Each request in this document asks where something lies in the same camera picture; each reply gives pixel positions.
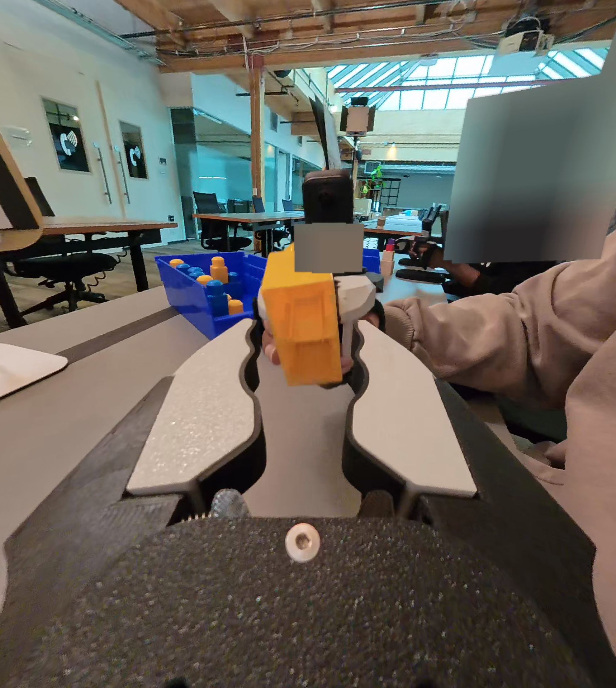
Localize black office chair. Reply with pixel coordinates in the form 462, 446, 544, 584
7, 177, 120, 318
193, 192, 252, 252

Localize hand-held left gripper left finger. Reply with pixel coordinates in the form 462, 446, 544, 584
124, 318, 267, 518

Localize pile of coloured toy blocks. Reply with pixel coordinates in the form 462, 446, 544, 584
170, 257, 245, 318

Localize wooden pillar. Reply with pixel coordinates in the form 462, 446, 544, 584
249, 64, 266, 213

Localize person's right hand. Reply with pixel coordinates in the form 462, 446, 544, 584
260, 309, 385, 379

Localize yellow two-stud toy block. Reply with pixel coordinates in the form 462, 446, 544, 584
260, 250, 342, 387

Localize light panel on stand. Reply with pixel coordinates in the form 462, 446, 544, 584
339, 98, 376, 173

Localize phone icon door panel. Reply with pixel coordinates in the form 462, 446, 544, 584
42, 97, 92, 174
119, 120, 148, 181

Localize white ceiling device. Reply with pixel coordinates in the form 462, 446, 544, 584
496, 16, 556, 57

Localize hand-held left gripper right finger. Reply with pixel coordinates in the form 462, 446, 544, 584
343, 320, 478, 517

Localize person's right forearm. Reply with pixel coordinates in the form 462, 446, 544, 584
383, 215, 616, 401

